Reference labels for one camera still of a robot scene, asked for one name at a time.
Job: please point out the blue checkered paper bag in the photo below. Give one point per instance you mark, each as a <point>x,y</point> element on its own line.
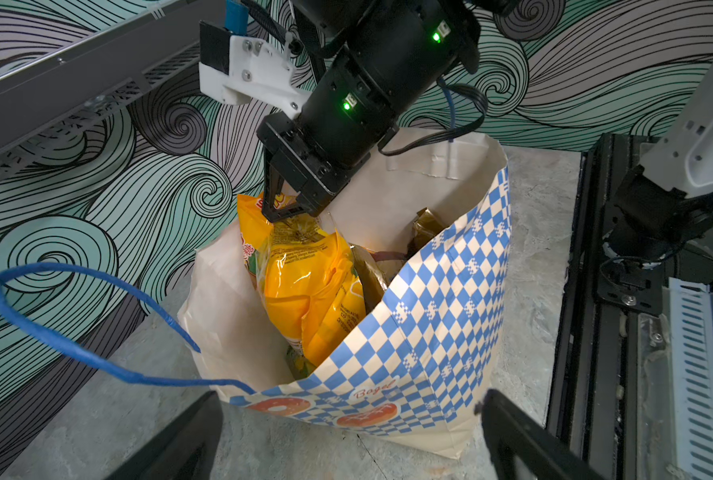
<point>412,371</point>

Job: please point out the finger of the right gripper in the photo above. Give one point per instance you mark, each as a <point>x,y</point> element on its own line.
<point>273,183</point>

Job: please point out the gold snack bag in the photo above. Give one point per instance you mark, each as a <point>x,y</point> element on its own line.
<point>379,268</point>

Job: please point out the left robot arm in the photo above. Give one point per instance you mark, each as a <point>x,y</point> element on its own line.
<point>666,199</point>

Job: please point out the white slotted cable duct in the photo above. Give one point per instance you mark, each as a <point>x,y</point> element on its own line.
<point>691,341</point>

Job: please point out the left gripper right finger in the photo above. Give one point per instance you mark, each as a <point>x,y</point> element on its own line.
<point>521,449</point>

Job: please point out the yellow snack bag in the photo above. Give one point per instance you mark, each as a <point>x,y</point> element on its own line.
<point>305,276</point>

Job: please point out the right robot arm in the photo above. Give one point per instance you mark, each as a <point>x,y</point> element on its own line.
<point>385,55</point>

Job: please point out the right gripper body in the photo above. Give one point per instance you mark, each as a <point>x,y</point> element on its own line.
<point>315,180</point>

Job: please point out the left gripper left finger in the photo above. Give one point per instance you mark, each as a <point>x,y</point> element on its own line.
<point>185,449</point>

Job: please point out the black perforated wall tray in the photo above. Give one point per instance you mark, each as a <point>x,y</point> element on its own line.
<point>66,65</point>

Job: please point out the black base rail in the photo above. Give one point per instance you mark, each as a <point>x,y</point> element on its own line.
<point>611,400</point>

